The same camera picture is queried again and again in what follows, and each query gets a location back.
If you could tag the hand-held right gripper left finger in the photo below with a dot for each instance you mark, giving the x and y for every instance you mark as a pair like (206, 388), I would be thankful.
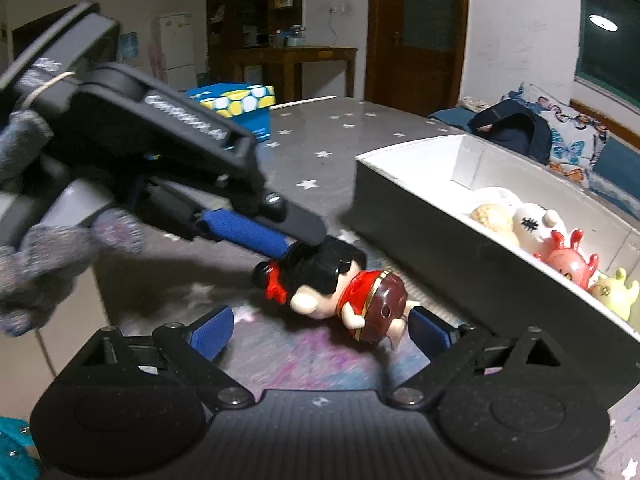
(212, 332)

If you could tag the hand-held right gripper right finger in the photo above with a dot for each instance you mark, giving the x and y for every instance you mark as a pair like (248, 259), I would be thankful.
(428, 328)

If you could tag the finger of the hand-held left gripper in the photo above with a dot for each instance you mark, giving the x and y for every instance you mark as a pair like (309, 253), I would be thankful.
(240, 232)
(300, 225)

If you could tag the black-haired doll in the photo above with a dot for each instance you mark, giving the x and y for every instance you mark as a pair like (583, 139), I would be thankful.
(350, 290)

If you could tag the grey cardboard box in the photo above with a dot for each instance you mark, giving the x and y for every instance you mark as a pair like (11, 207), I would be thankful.
(425, 230)

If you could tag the tan peanut toy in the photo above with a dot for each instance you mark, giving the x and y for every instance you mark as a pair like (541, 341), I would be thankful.
(492, 217)

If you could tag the white plush bunny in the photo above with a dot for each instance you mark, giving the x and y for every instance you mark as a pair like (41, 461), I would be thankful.
(535, 227)

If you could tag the red crab toy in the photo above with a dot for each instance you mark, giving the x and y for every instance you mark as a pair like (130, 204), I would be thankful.
(567, 262)

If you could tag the green monster toy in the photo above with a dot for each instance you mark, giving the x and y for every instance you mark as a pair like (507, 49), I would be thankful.
(615, 295)

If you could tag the person's left hand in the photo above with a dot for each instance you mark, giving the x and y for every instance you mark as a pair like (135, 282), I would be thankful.
(45, 265)

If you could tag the white fridge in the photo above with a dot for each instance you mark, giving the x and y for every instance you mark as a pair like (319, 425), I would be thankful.
(177, 45)

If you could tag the blue and yellow tissue box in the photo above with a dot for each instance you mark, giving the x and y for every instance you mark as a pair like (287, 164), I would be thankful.
(240, 102)

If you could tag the dark wooden cabinet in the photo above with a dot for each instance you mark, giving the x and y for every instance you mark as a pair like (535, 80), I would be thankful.
(240, 0)

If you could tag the wooden desk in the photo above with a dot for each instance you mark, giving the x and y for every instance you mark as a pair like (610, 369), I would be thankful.
(295, 54)

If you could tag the pale blue jar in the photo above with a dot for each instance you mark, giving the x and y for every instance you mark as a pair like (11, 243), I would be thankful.
(296, 36)

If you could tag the beige cushion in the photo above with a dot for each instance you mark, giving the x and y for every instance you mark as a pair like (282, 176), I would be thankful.
(475, 104)

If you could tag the dark backpack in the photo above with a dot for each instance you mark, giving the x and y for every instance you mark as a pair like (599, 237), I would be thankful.
(515, 130)

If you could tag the butterfly print pillow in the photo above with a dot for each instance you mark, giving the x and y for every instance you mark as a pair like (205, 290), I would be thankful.
(570, 150)

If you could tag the teal cloth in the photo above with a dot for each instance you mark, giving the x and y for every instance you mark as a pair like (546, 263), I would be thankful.
(17, 452)

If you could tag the brown wooden door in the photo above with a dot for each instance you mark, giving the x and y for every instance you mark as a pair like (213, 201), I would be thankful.
(430, 35)

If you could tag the blue sofa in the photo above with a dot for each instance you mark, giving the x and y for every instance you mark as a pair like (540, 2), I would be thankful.
(617, 170)

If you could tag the dark window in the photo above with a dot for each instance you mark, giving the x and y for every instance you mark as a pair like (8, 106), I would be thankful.
(610, 60)

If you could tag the blue wall sticker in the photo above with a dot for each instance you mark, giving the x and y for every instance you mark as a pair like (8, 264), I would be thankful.
(129, 47)

